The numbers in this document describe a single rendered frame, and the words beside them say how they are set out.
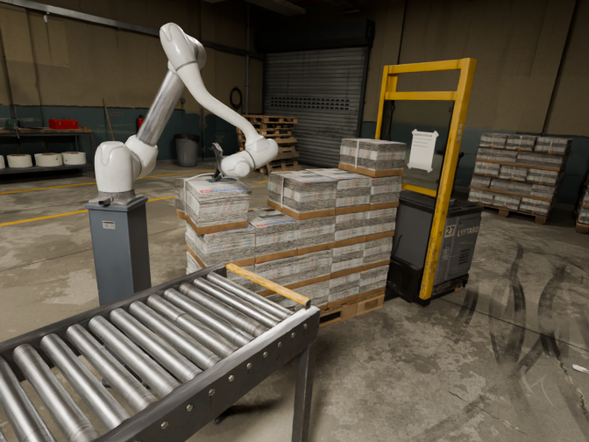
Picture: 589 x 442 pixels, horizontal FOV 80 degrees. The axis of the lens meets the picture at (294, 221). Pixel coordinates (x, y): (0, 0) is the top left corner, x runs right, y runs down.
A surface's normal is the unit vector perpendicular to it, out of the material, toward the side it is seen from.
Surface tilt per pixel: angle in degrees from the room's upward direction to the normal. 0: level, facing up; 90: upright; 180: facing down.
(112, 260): 90
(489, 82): 90
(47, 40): 90
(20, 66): 90
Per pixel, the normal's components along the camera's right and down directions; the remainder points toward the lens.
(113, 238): -0.06, 0.29
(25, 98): 0.78, 0.23
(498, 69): -0.63, 0.20
